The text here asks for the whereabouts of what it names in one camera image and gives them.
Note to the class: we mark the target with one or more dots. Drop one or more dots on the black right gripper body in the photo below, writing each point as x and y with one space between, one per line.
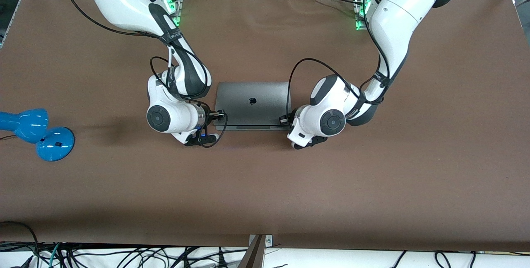
212 116

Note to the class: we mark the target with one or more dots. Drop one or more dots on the grey laptop computer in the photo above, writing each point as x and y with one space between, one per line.
252 102

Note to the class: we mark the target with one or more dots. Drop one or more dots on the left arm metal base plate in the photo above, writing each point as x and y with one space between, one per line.
359 26

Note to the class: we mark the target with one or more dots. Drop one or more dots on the dark slanted beam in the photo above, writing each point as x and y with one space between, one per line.
253 257

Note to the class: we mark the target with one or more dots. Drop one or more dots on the small metal edge bracket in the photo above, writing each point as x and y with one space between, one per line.
269 241

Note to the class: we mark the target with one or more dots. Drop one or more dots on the brown table cover sheet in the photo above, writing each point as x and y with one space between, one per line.
372 177

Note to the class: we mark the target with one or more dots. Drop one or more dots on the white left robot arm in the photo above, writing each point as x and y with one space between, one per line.
393 19

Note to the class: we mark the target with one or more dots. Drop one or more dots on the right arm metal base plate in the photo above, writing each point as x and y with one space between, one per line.
178 15

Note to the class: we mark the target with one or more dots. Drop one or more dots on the white board below table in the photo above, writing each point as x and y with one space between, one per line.
331 260

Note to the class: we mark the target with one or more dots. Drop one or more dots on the blue desk lamp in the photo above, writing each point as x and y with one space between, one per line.
54 143

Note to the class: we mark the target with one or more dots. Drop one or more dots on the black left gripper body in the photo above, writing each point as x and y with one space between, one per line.
290 119

